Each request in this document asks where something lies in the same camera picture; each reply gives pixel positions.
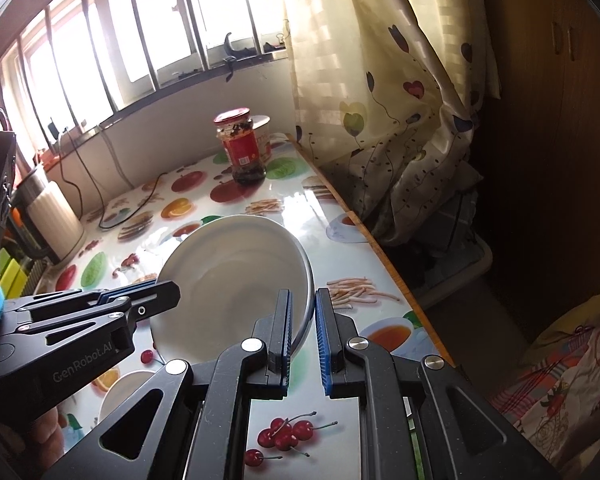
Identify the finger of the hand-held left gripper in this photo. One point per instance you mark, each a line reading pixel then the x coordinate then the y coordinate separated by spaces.
pixel 70 300
pixel 155 302

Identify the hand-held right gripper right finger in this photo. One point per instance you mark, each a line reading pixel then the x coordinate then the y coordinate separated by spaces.
pixel 324 350

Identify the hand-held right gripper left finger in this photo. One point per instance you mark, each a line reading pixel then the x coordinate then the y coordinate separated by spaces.
pixel 286 355

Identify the white bowl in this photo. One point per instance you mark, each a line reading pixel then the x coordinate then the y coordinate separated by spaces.
pixel 230 280

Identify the small beige plate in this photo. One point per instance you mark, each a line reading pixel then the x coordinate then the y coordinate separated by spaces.
pixel 122 395

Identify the person's left hand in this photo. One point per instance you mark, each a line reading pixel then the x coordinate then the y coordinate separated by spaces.
pixel 47 435

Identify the lime green box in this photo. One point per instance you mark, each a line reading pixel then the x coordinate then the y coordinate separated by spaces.
pixel 12 275

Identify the white electric kettle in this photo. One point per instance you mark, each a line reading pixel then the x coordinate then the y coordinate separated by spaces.
pixel 55 220

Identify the fruit printed tablecloth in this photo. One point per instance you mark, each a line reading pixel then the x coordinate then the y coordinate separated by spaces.
pixel 300 200

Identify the white plastic bin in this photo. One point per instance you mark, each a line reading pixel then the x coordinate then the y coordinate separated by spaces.
pixel 460 280

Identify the red lidded sauce jar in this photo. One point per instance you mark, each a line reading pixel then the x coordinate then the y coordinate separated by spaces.
pixel 240 150

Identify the red and white paper cup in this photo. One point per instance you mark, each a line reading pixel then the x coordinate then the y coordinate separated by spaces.
pixel 263 140

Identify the floral printed blanket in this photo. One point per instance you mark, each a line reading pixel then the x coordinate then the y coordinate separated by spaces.
pixel 570 385

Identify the black window latch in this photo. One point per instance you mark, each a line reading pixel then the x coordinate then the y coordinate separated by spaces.
pixel 228 45

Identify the barred window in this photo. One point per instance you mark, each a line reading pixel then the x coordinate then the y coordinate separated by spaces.
pixel 155 20

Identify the cream balloon print curtain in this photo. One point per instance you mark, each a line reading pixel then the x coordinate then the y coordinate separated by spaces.
pixel 380 60

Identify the brown wooden wardrobe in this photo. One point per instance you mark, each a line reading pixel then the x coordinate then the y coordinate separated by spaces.
pixel 555 135

